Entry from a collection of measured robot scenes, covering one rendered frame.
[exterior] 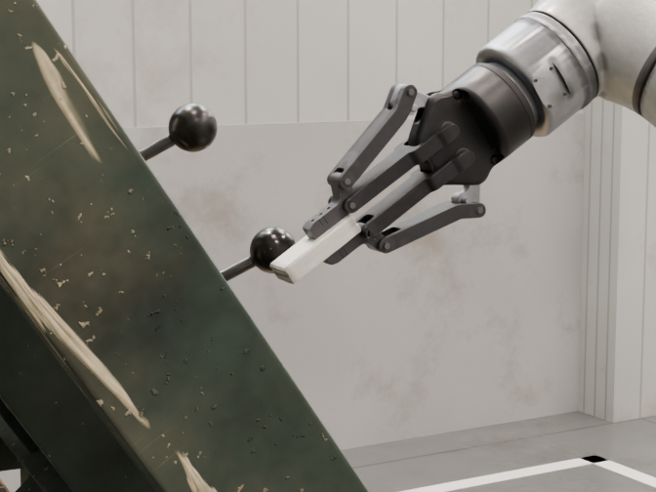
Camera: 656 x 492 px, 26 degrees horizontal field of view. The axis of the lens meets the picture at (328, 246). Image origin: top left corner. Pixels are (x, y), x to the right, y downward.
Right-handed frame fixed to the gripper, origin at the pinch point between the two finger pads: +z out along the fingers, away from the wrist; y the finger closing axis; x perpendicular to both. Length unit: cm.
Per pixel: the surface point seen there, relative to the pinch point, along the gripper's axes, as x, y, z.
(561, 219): 408, 210, -212
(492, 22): 405, 121, -226
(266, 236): 4.6, -1.6, 1.7
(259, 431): -16.7, 1.4, 14.4
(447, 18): 403, 108, -209
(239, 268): 6.7, -0.1, 4.4
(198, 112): 4.2, -13.0, 0.9
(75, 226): -16.7, -16.6, 16.4
